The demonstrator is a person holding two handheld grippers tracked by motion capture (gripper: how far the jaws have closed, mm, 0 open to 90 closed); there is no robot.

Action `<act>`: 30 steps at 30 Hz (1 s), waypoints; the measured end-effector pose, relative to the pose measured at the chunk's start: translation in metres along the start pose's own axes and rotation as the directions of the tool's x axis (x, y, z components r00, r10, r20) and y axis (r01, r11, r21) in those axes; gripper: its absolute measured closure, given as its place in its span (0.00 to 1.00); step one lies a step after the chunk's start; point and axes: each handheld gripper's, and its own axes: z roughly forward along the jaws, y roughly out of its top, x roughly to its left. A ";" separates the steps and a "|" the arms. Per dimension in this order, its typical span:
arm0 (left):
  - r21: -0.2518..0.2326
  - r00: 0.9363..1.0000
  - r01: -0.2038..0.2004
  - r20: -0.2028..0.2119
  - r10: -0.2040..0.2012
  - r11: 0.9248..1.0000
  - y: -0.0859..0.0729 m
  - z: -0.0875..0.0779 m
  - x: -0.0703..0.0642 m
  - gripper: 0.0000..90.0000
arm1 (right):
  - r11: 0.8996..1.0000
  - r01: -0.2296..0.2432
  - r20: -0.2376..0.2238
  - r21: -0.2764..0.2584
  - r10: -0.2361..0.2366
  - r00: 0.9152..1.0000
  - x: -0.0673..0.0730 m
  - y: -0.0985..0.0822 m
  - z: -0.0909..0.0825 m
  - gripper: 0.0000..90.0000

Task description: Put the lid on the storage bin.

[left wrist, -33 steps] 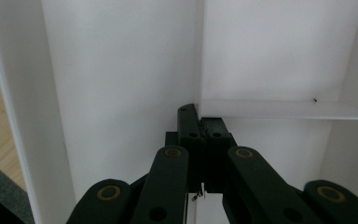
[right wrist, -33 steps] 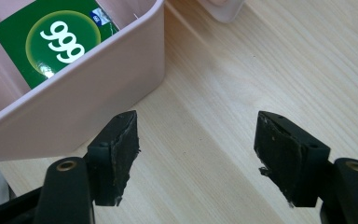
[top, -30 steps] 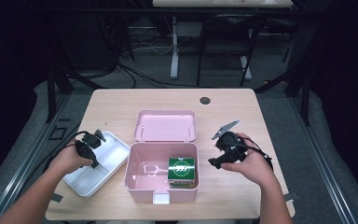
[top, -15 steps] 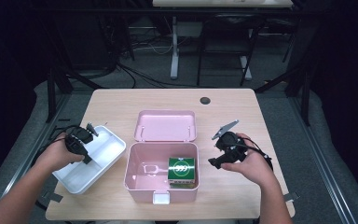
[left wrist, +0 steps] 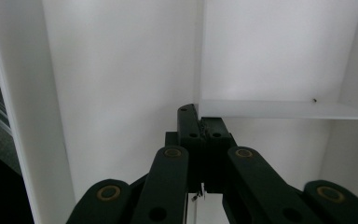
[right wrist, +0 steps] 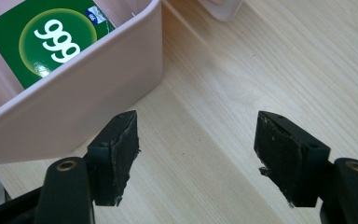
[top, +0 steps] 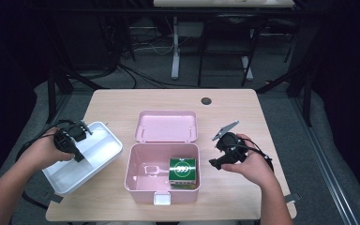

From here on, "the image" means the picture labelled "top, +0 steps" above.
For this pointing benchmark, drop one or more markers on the grey metal table bracket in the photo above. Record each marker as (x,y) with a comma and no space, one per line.
(54,197)
(295,197)

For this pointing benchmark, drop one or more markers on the person's left hand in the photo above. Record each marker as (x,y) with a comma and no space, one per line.
(42,154)

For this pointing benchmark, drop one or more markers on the white desk leg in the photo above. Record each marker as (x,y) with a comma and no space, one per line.
(247,68)
(175,50)

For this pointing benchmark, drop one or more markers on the white background desk top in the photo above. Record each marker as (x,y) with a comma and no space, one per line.
(222,3)

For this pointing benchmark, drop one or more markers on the person's right hand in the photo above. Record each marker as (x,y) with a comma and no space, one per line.
(258,167)

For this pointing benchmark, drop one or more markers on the black chair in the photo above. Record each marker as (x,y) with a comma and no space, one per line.
(231,31)

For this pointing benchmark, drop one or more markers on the white divided tray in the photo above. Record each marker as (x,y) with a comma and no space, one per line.
(100,146)

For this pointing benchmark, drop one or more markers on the black frame post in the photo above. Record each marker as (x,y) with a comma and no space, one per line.
(51,97)

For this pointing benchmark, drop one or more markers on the pink storage box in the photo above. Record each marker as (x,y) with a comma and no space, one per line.
(156,131)

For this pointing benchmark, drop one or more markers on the green snack packet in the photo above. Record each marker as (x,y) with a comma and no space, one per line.
(182,170)

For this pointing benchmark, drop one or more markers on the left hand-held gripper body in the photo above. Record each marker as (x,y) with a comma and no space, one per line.
(68,137)

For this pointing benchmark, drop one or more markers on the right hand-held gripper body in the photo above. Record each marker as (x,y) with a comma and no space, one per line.
(232,146)

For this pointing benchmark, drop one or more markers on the dark round table grommet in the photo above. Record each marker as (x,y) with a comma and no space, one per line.
(206,101)

